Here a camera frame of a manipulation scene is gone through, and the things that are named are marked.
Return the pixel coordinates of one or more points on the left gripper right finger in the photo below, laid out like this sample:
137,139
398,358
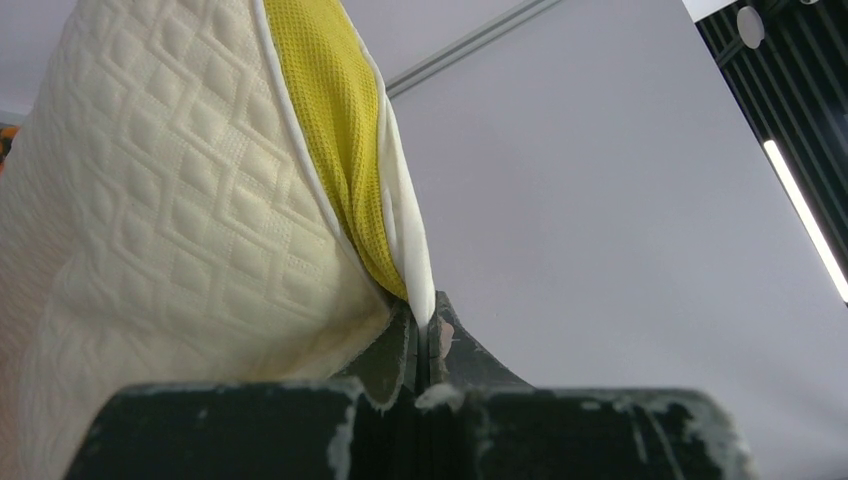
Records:
481,421

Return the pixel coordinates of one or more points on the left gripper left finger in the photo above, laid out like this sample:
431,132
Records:
358,424

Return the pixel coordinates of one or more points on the white quilted pillow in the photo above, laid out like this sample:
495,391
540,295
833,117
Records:
203,191

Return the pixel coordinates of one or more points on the orange patterned pillowcase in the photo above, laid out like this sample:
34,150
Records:
7,135

